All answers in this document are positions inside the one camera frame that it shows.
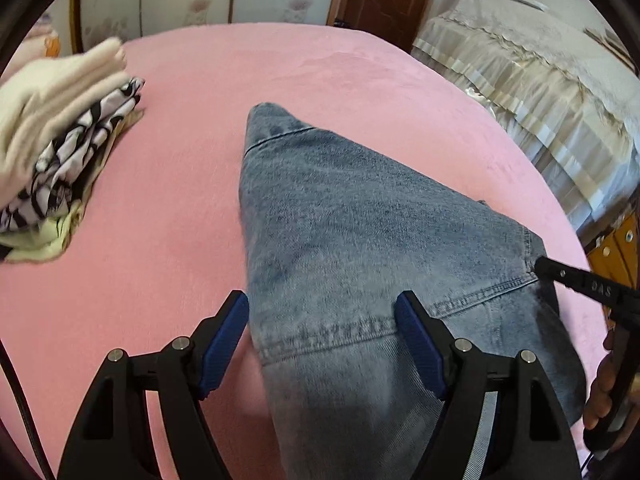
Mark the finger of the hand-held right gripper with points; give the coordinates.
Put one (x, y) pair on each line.
(590, 287)

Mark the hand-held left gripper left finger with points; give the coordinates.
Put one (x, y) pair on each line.
(225, 350)

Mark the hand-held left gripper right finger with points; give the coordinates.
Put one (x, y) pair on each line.
(417, 345)

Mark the blue denim jeans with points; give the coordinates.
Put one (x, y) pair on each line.
(340, 240)

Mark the person's right hand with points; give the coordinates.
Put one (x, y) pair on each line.
(600, 385)

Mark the yellow wooden cabinet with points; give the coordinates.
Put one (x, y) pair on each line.
(620, 250)

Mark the pink bed sheet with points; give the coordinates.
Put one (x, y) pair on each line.
(190, 160)

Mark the pale yellow folded garment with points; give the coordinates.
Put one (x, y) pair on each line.
(45, 247)

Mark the bed with beige cover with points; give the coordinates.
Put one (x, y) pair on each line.
(525, 70)

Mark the zebra print folded garment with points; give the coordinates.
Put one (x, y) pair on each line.
(75, 160)

